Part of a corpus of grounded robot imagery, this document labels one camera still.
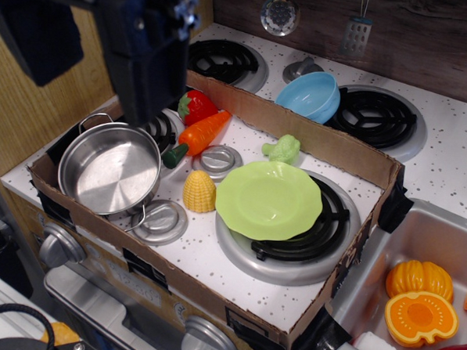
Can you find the orange toy pumpkin half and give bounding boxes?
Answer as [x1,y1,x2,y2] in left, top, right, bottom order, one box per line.
[384,291,459,348]

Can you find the orange toy below stove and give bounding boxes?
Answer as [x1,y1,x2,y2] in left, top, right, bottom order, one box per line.
[51,322,81,346]

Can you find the silver toy sink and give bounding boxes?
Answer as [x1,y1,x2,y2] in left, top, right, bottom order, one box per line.
[331,200,467,350]

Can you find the light green plastic plate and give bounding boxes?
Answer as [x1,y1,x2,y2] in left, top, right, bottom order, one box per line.
[215,161,323,241]

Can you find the hanging silver strainer ladle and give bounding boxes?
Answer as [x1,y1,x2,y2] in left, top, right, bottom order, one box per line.
[260,0,300,37]

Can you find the black cable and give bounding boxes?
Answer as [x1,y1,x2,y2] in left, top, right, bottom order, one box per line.
[0,302,57,350]

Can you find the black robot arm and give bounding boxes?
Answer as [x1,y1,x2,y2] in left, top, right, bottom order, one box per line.
[0,0,199,126]

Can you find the red toy strawberry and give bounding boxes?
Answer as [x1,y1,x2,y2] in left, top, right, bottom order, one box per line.
[178,90,219,125]

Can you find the silver stovetop knob back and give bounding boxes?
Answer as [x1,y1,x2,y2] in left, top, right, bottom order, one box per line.
[282,57,324,84]

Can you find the silver front oven knob right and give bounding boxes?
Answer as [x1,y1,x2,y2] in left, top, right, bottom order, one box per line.
[181,316,238,350]

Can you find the brown cardboard fence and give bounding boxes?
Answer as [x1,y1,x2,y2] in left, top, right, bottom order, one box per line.
[29,71,404,350]

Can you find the silver stovetop knob front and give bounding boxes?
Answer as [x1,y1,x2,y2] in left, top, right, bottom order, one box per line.
[129,200,188,247]

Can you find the front right black burner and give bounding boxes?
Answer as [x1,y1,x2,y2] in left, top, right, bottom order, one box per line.
[215,170,361,287]

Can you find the front left black burner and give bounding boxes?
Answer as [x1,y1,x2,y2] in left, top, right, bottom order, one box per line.
[142,109,186,155]

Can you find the silver metal pot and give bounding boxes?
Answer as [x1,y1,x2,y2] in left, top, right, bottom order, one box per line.
[58,112,161,220]

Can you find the light blue plastic bowl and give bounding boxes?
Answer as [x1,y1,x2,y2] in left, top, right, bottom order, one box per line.
[275,71,341,124]

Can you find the silver stovetop knob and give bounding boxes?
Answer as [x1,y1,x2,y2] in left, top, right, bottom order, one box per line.
[129,200,188,247]
[192,144,243,182]
[282,57,324,84]

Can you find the orange toy carrot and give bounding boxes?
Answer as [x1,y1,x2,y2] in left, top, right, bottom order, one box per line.
[162,111,232,168]

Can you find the black burner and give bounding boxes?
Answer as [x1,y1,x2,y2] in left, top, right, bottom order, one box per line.
[215,170,361,287]
[325,85,428,163]
[142,109,186,155]
[188,39,269,94]

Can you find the silver oven knob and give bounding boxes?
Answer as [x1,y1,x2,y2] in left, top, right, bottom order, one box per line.
[181,316,238,350]
[39,222,86,269]

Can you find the silver stovetop knob centre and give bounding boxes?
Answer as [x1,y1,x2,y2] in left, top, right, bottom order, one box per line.
[192,144,243,182]

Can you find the orange toy pumpkin whole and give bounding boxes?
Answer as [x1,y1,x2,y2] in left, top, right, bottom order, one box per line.
[385,260,454,303]

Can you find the back right black burner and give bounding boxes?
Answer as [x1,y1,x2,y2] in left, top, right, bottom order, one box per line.
[325,85,428,163]

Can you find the green toy broccoli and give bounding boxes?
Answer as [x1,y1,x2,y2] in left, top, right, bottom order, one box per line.
[261,135,301,164]

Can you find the silver front oven knob left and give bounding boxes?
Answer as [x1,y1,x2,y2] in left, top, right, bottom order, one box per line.
[39,222,86,269]

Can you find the yellow toy corn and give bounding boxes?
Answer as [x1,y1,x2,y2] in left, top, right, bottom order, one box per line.
[182,170,217,213]

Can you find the back left black burner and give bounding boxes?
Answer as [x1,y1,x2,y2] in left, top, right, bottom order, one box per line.
[188,39,269,94]

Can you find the silver oven door handle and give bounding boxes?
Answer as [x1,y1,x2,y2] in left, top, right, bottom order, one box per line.
[44,265,183,350]

